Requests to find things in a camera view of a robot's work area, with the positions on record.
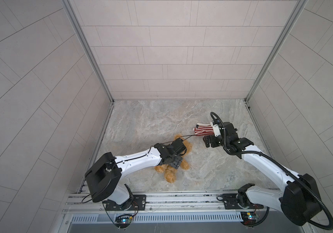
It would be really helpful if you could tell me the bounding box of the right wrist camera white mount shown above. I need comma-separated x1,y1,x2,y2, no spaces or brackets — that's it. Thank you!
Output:
210,121,221,137

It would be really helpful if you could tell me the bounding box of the right circuit board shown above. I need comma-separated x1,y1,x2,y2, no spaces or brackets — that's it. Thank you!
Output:
240,212,258,226

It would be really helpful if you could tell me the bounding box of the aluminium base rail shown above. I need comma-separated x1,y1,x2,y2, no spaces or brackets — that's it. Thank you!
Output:
63,190,275,215

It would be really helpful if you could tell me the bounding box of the white ventilation grille strip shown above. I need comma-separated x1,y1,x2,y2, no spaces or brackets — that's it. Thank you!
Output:
71,212,243,224

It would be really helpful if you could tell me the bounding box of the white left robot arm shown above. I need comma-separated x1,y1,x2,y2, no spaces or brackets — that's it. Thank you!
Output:
85,138,187,210

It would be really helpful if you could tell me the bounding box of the tan plush teddy bear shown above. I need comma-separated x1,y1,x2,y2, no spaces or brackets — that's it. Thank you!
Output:
154,142,192,183

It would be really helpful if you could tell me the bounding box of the black corrugated cable conduit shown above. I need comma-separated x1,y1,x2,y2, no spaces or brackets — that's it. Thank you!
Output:
210,112,333,231

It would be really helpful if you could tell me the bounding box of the aluminium corner post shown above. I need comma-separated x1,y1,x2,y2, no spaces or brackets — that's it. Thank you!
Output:
244,0,308,102
62,0,115,105

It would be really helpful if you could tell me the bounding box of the circuit board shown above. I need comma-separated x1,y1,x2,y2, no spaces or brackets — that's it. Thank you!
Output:
115,214,134,229
240,212,258,226

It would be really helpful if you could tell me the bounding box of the aluminium corner post left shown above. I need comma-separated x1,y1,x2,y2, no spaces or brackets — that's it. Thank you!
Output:
62,0,115,105

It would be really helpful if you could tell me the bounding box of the red white striped knit sweater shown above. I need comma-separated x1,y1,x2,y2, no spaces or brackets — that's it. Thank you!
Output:
193,123,215,136

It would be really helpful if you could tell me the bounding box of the left circuit board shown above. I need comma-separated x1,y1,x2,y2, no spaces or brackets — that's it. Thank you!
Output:
115,214,134,229

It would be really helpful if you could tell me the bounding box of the aluminium corner post right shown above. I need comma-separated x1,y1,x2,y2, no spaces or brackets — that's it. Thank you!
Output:
244,0,308,102

